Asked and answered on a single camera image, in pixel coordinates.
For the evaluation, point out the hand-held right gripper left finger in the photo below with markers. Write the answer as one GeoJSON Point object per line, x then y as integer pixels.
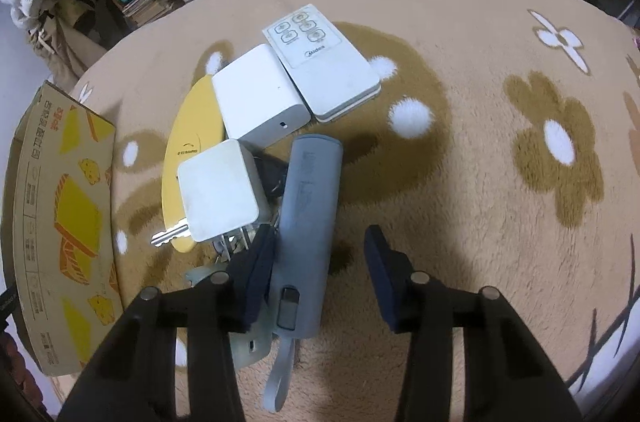
{"type": "Point", "coordinates": [254, 274]}

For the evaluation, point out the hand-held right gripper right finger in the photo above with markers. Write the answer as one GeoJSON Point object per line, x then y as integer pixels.
{"type": "Point", "coordinates": [384, 277]}

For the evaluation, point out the small white square charger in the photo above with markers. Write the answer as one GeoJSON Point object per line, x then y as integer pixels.
{"type": "Point", "coordinates": [217, 189]}

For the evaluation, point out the silver key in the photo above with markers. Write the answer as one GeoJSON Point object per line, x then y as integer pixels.
{"type": "Point", "coordinates": [167, 236]}

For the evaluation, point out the yellow oval card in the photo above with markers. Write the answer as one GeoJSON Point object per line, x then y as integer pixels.
{"type": "Point", "coordinates": [192, 127]}

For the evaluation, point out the large white square charger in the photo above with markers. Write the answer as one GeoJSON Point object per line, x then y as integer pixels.
{"type": "Point", "coordinates": [255, 97]}

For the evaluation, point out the white remote with round buttons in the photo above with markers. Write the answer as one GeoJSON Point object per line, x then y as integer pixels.
{"type": "Point", "coordinates": [325, 72]}

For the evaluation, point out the cardboard box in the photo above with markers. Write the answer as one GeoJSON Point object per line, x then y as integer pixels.
{"type": "Point", "coordinates": [50, 212]}

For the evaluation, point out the beige flower-print blanket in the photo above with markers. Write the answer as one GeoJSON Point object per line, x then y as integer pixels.
{"type": "Point", "coordinates": [475, 202]}

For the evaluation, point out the stack of books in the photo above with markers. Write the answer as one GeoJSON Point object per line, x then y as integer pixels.
{"type": "Point", "coordinates": [147, 5]}

